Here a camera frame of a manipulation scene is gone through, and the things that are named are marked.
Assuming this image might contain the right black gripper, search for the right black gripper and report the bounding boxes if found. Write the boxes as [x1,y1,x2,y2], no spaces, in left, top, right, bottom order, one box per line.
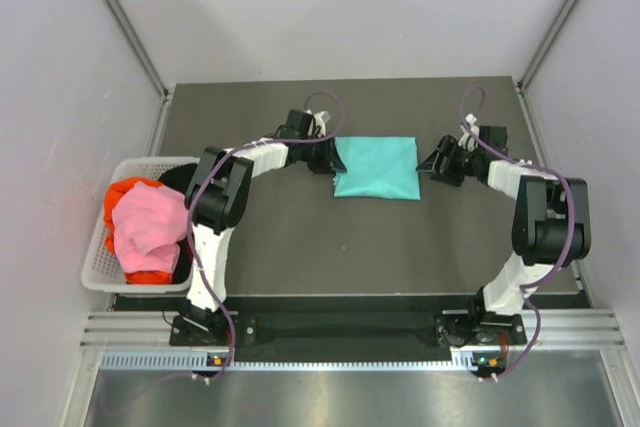
[416,135,482,187]

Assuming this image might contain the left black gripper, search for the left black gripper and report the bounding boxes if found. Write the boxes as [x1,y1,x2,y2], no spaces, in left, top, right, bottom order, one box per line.
[299,132,346,174]

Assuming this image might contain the teal t shirt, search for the teal t shirt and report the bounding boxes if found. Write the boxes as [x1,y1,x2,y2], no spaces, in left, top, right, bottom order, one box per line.
[333,136,421,201]

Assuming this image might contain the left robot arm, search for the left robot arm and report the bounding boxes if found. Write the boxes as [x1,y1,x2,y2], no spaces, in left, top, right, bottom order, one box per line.
[181,109,346,344]

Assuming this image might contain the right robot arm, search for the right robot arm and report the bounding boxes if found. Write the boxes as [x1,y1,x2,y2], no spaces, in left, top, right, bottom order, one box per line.
[416,126,591,343]

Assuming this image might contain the black t shirt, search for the black t shirt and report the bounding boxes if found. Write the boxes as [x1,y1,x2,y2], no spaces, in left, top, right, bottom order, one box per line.
[158,163,197,194]

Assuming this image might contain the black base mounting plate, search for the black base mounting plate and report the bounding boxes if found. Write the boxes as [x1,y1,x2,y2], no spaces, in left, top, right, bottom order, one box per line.
[169,294,531,363]

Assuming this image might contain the pink t shirt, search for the pink t shirt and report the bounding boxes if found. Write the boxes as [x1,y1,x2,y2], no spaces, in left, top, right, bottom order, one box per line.
[112,181,187,277]

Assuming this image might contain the orange t shirt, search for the orange t shirt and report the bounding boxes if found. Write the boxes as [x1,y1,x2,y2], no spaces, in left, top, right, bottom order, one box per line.
[103,176,173,285]

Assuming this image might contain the white plastic basket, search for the white plastic basket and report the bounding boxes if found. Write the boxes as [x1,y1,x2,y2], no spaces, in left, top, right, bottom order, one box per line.
[81,156,201,296]

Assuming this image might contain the grey slotted cable duct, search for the grey slotted cable duct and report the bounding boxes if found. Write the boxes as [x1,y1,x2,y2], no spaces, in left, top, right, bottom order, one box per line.
[100,350,498,373]

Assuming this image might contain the aluminium front rail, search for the aluminium front rail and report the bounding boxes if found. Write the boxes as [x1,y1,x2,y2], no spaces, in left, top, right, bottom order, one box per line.
[80,309,625,350]

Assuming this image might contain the left aluminium frame post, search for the left aluminium frame post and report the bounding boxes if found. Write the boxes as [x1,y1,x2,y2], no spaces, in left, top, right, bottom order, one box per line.
[103,0,169,97]

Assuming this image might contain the aluminium frame post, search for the aluminium frame post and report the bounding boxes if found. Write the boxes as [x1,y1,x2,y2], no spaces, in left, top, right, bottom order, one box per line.
[516,0,581,96]
[103,0,169,97]

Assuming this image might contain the right aluminium frame post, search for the right aluminium frame post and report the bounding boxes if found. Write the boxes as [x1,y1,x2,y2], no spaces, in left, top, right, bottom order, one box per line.
[516,0,581,96]

